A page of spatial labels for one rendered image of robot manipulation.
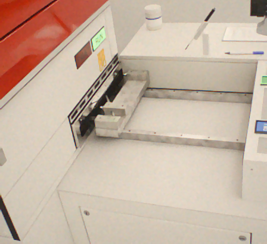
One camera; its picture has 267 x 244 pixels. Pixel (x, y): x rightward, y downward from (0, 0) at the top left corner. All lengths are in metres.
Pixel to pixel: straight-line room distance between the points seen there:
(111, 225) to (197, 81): 0.65
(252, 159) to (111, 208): 0.43
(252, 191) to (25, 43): 0.68
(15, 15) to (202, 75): 0.83
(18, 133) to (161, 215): 0.45
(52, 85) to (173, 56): 0.56
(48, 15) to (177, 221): 0.65
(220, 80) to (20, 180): 0.84
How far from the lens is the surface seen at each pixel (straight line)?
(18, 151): 1.05
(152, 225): 1.19
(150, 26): 1.80
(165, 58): 1.56
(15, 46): 0.93
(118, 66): 1.59
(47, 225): 1.24
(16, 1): 0.94
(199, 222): 1.14
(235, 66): 1.52
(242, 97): 1.50
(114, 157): 1.30
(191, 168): 1.22
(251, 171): 1.06
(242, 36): 1.67
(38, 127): 1.12
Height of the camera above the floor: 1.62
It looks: 33 degrees down
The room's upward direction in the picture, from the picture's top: 9 degrees counter-clockwise
